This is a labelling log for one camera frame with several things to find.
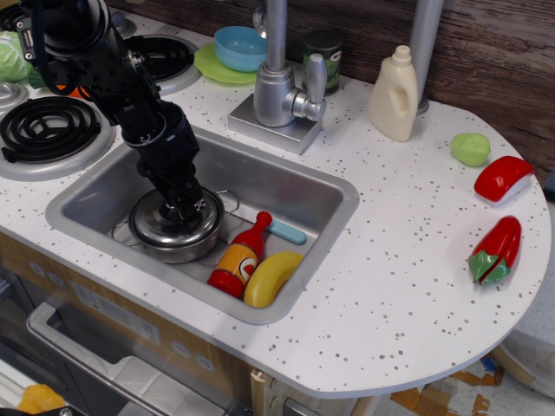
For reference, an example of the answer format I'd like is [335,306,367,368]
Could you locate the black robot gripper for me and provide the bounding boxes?
[121,101,206,221]

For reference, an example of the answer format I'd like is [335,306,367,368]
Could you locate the steel pot lid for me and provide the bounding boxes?
[127,188,225,250]

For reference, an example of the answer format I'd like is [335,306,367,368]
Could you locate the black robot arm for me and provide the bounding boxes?
[16,1,206,225]

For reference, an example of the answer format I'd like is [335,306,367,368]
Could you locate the small steel pot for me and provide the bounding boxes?
[110,190,240,263]

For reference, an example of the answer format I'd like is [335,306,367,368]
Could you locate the red toy ketchup bottle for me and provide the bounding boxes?
[207,211,272,298]

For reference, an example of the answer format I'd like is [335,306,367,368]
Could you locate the white blue toy knife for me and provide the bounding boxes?
[266,219,307,245]

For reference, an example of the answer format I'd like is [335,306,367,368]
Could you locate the yellow toy banana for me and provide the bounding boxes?
[244,251,304,308]

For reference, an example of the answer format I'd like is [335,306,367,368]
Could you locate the silver toy faucet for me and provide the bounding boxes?
[228,1,327,154]

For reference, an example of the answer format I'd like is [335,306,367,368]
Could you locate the silver sink basin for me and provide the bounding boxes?
[45,128,359,324]

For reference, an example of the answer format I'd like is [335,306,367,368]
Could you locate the back right black stove burner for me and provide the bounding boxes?
[126,35,201,96]

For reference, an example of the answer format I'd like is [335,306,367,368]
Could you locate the black stove burner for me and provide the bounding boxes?
[1,97,115,182]
[0,3,27,32]
[126,35,201,96]

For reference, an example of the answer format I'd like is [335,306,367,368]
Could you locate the green toy plate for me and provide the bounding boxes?
[194,43,257,85]

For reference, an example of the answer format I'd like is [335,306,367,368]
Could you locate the orange toy carrot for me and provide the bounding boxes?
[56,85,92,101]

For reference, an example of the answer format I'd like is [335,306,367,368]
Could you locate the front left black stove burner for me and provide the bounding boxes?
[1,97,115,182]

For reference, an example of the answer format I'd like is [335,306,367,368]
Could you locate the blue toy bowl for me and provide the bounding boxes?
[214,26,267,72]

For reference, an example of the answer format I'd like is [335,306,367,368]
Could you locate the grey stove knob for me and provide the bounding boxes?
[0,81,29,112]
[111,11,137,39]

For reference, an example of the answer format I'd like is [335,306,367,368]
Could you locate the grey left stove knob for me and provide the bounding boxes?
[0,81,29,112]

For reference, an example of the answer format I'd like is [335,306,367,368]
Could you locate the dark green can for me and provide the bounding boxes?
[303,29,343,96]

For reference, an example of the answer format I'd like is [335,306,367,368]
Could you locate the green toy cabbage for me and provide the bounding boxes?
[0,31,33,82]

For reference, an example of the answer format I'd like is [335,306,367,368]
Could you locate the cream toy detergent bottle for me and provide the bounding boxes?
[369,45,419,142]

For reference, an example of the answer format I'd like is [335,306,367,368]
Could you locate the yellow object lower left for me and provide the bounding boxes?
[16,384,65,415]

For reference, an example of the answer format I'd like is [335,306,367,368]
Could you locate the back left black stove burner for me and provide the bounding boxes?
[0,3,27,32]

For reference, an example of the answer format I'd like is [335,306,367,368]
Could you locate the light green toy lettuce piece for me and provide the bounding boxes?
[450,133,491,166]

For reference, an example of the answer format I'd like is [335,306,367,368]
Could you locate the grey metal pole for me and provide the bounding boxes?
[409,0,444,115]

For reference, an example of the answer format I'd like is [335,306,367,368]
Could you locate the red white toy sushi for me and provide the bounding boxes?
[473,156,534,206]

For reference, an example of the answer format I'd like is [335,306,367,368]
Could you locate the red toy chili pepper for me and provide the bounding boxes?
[468,216,522,285]

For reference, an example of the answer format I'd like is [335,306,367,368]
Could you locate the grey oven door handle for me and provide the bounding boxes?
[26,302,248,415]

